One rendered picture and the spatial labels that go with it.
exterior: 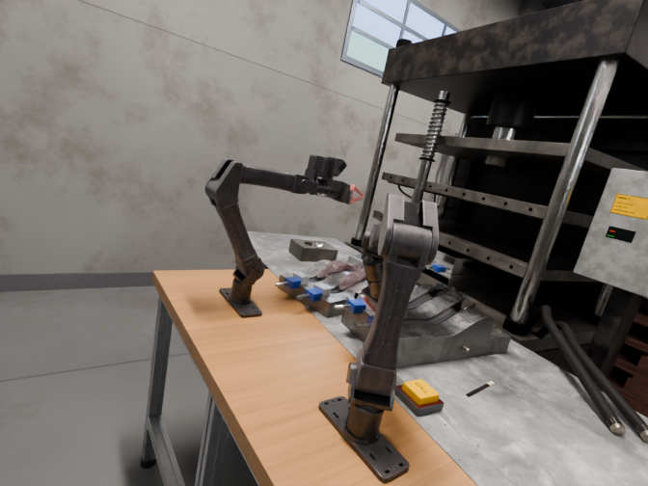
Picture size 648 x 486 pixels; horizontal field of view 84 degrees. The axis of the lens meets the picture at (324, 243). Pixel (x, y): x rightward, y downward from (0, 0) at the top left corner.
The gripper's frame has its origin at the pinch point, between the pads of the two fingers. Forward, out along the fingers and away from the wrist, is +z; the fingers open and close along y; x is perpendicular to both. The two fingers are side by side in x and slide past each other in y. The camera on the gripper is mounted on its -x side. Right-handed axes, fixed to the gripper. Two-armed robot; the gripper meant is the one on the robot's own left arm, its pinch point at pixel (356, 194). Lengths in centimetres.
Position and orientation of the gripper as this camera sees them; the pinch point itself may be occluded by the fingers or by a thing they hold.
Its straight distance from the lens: 131.9
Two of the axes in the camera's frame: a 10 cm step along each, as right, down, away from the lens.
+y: -5.7, -3.0, 7.7
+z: 7.9, 0.6, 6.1
